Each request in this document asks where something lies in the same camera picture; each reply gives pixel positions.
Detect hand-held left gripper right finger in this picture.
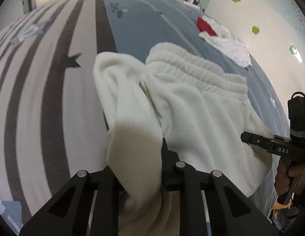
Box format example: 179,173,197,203
161,138,279,236

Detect white glossy headboard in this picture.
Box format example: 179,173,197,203
205,0,305,109

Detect wooden side shelf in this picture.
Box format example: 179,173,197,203
269,199,300,231

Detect cream pants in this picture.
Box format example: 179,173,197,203
93,42,275,236

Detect red and white clothes pile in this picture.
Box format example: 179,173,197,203
198,15,252,68

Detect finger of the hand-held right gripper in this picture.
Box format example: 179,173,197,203
240,131,291,153

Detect striped blue grey bedsheet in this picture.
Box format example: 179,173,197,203
0,0,291,236

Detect red garment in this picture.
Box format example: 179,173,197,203
197,16,217,36

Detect person's right hand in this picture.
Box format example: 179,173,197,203
274,161,305,199

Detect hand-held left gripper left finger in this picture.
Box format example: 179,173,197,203
19,166,125,236

